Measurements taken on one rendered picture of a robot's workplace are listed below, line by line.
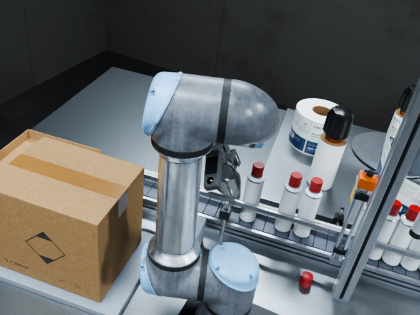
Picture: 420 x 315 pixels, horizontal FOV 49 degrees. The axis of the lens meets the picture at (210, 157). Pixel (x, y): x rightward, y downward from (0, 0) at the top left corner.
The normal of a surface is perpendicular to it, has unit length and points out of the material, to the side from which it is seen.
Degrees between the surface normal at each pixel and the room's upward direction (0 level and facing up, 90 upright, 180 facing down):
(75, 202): 0
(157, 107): 68
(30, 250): 90
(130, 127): 0
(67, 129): 0
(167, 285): 87
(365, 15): 90
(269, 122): 82
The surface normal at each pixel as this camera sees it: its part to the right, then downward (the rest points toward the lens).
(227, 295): -0.12, 0.52
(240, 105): 0.20, -0.13
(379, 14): -0.42, 0.48
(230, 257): 0.22, -0.80
